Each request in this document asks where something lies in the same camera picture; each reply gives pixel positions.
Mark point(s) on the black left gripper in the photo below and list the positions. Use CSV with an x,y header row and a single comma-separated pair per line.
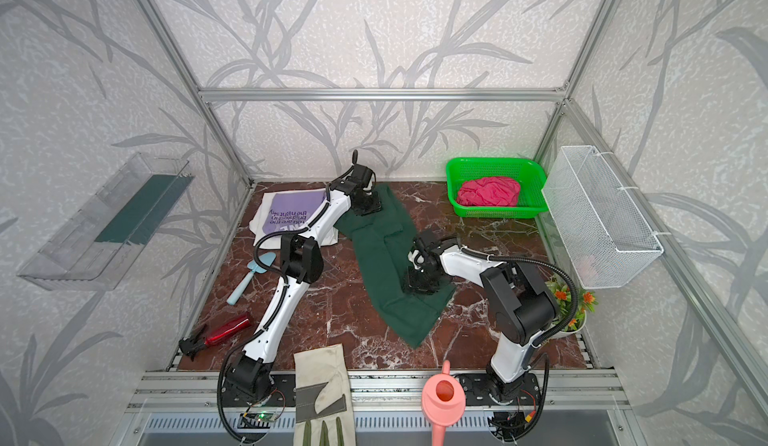
x,y
367,203

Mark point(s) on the dark green t-shirt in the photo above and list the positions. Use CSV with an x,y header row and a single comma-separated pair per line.
x,y
381,243

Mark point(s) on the green plastic basket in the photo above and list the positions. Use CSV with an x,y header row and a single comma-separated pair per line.
x,y
527,173

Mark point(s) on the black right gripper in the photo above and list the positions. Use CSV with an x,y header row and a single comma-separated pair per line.
x,y
420,275

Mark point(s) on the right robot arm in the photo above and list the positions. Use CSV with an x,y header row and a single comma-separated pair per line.
x,y
530,301

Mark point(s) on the beige gardening glove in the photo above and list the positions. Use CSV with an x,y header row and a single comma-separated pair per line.
x,y
324,412

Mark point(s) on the red spray bottle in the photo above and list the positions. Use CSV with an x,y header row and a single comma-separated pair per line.
x,y
201,339

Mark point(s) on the white wire mesh basket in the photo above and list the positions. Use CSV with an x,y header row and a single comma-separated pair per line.
x,y
608,240

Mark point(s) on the pink watering can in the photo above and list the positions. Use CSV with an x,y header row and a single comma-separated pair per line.
x,y
443,402

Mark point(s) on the pink crumpled t-shirt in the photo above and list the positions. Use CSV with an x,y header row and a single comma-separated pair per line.
x,y
496,191

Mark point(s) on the white folded t-shirt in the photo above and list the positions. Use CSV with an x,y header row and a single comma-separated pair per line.
x,y
339,202

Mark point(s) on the light blue garden trowel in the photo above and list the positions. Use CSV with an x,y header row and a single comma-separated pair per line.
x,y
254,269

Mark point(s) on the clear plastic wall shelf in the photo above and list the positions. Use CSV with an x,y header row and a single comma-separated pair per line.
x,y
95,249

